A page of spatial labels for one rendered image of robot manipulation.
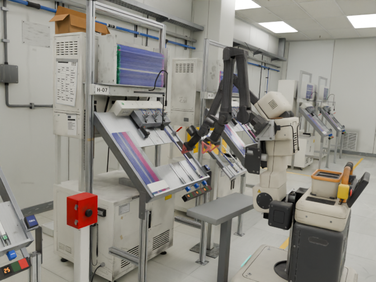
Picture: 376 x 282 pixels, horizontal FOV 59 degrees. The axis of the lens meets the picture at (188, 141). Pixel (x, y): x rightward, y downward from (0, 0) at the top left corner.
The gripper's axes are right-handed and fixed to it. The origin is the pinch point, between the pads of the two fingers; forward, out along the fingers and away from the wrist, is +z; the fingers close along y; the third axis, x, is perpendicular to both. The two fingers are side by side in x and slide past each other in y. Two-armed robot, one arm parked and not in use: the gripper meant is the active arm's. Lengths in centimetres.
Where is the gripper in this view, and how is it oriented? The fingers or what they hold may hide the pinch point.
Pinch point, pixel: (183, 152)
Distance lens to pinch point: 257.1
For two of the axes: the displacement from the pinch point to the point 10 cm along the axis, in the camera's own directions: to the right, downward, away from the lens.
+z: -6.1, 6.4, 4.7
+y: -5.5, 0.8, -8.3
